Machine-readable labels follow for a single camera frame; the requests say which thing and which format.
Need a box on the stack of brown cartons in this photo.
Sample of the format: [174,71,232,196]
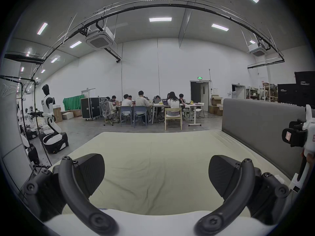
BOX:
[208,94,224,116]

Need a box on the green cloth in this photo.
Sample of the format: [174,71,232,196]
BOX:
[63,95,85,110]

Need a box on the stack of black cases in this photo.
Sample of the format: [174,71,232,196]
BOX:
[278,71,315,107]

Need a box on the person's right hand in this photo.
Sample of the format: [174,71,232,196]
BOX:
[301,151,315,164]

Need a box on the bed with beige sheet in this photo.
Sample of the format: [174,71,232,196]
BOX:
[47,129,293,217]

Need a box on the grey padded headboard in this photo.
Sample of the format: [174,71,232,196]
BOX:
[221,98,314,180]

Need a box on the white humanoid robot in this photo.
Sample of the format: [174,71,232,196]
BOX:
[40,84,69,154]

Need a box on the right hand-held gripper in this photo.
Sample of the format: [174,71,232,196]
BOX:
[282,104,315,194]

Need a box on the group of people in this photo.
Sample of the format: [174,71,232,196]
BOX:
[106,90,187,126]

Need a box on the white table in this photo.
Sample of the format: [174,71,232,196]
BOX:
[185,103,205,127]

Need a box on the grey office chair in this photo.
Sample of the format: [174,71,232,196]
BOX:
[99,98,116,126]

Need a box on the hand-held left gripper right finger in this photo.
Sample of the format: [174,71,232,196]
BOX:
[194,155,290,236]

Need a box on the wooden shelf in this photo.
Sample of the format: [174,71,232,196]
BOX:
[246,83,278,102]

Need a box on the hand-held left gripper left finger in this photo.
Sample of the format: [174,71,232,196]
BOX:
[23,153,118,236]

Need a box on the wooden chair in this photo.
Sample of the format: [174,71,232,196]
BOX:
[164,107,183,131]

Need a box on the black flight case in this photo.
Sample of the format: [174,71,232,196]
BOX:
[80,97,102,121]

